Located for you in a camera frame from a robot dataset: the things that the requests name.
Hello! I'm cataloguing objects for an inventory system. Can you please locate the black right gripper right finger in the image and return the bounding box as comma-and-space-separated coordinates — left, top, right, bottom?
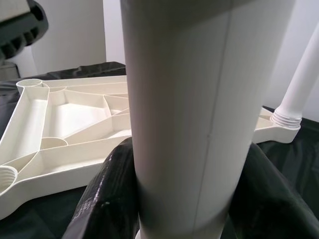
219, 143, 315, 239

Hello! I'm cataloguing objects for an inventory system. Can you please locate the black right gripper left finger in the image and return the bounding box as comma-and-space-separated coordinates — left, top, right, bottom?
71, 136, 143, 239

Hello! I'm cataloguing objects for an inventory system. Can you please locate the white plastic children table top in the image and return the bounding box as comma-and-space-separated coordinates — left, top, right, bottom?
0, 74, 302, 202

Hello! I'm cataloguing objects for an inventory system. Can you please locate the white plastic table leg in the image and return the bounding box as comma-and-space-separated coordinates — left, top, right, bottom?
119, 0, 279, 239
271, 21, 319, 127

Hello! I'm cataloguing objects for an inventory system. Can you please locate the black table cloth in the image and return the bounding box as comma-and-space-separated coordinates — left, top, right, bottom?
0, 61, 319, 239

